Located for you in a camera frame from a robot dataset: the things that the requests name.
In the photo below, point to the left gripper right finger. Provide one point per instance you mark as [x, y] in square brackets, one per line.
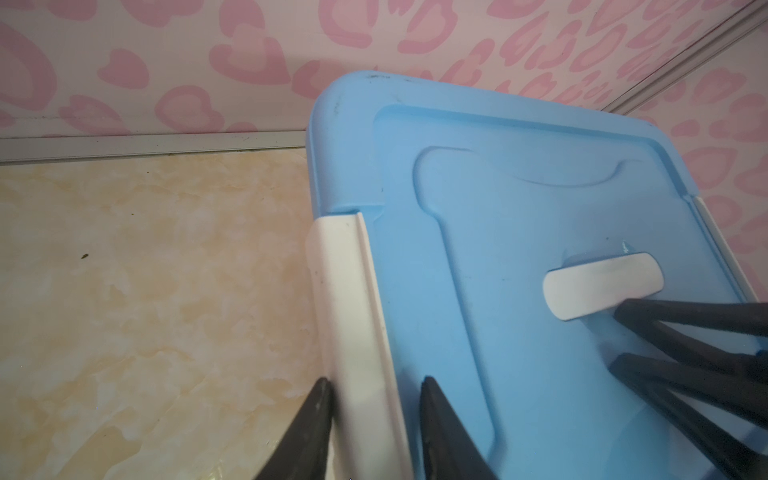
[448, 450]

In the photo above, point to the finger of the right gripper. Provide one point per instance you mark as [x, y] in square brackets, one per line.
[687, 332]
[678, 393]

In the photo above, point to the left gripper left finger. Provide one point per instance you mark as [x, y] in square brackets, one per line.
[302, 453]

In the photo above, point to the white plastic storage bin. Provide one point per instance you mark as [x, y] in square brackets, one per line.
[370, 436]

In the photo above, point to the blue plastic bin lid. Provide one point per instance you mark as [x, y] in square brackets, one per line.
[505, 232]

